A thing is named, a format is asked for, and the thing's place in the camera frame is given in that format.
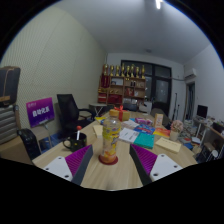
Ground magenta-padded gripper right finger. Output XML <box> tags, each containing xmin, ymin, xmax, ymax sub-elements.
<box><xmin>129</xmin><ymin>143</ymin><xmax>184</xmax><ymax>186</ymax></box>

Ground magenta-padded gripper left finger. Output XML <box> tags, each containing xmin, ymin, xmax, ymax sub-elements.
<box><xmin>43</xmin><ymin>144</ymin><xmax>95</xmax><ymax>186</ymax></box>

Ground yellow-labelled orange drink bottle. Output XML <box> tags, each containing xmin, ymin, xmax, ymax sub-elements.
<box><xmin>99</xmin><ymin>109</ymin><xmax>122</xmax><ymax>164</ymax></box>

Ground black mug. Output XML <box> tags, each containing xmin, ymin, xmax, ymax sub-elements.
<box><xmin>62</xmin><ymin>132</ymin><xmax>88</xmax><ymax>153</ymax></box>

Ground teal book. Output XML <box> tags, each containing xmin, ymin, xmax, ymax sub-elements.
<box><xmin>133</xmin><ymin>132</ymin><xmax>156</xmax><ymax>150</ymax></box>

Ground orange book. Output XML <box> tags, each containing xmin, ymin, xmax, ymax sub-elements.
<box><xmin>153</xmin><ymin>127</ymin><xmax>172</xmax><ymax>139</ymax></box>

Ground black chair armrest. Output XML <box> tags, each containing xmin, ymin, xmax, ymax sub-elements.
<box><xmin>16</xmin><ymin>128</ymin><xmax>43</xmax><ymax>161</ymax></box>

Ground potted pink flowers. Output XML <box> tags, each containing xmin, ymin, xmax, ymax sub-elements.
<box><xmin>169</xmin><ymin>119</ymin><xmax>185</xmax><ymax>142</ymax></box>

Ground blue book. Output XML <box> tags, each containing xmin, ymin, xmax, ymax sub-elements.
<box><xmin>133</xmin><ymin>124</ymin><xmax>156</xmax><ymax>135</ymax></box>

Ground red-tipped stirrer stick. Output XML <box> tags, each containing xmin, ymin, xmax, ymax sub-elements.
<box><xmin>75</xmin><ymin>125</ymin><xmax>83</xmax><ymax>141</ymax></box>

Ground tan upright card box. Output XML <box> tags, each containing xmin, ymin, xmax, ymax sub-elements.
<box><xmin>153</xmin><ymin>113</ymin><xmax>164</xmax><ymax>128</ymax></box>

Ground white book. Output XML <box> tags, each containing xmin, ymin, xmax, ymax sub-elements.
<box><xmin>118</xmin><ymin>127</ymin><xmax>140</xmax><ymax>144</ymax></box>

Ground flat round red coaster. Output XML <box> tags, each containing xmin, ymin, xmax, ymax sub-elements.
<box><xmin>98</xmin><ymin>154</ymin><xmax>119</xmax><ymax>166</ymax></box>

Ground pink box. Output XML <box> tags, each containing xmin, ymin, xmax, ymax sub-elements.
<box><xmin>134</xmin><ymin>117</ymin><xmax>154</xmax><ymax>126</ymax></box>

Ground pale yellow notepad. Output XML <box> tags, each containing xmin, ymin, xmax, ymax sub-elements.
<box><xmin>92</xmin><ymin>124</ymin><xmax>104</xmax><ymax>139</ymax></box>

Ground black mesh office chair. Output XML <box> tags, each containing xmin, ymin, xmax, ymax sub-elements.
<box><xmin>56</xmin><ymin>93</ymin><xmax>98</xmax><ymax>134</ymax></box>

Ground purple sign board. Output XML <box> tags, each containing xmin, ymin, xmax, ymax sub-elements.
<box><xmin>25</xmin><ymin>97</ymin><xmax>56</xmax><ymax>129</ymax></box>

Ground wooden side desk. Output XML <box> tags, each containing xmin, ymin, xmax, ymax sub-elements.
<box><xmin>193</xmin><ymin>118</ymin><xmax>224</xmax><ymax>149</ymax></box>

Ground yellow gift box red ribbon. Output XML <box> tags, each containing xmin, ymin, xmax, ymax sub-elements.
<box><xmin>113</xmin><ymin>105</ymin><xmax>131</xmax><ymax>122</ymax></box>

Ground computer monitor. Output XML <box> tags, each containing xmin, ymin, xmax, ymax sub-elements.
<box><xmin>196</xmin><ymin>104</ymin><xmax>209</xmax><ymax>119</ymax></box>

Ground wooden shelf unit with trophies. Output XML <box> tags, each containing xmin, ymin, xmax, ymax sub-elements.
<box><xmin>97</xmin><ymin>63</ymin><xmax>147</xmax><ymax>105</ymax></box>

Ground white wall air conditioner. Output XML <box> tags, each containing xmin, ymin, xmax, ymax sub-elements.
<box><xmin>183</xmin><ymin>68</ymin><xmax>198</xmax><ymax>81</ymax></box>

